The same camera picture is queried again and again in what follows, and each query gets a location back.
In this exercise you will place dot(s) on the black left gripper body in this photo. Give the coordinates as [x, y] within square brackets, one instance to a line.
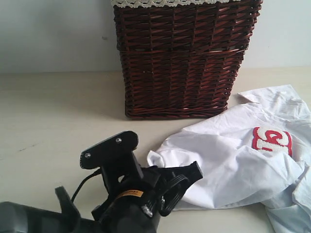
[153, 194]

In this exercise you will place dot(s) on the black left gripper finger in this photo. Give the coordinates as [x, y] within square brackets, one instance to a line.
[192, 172]

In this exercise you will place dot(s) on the white t-shirt red patch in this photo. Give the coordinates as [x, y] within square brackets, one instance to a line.
[255, 152]

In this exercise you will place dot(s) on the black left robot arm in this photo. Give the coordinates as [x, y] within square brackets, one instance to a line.
[17, 218]

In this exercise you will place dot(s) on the dark brown wicker basket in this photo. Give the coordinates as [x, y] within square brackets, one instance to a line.
[181, 62]

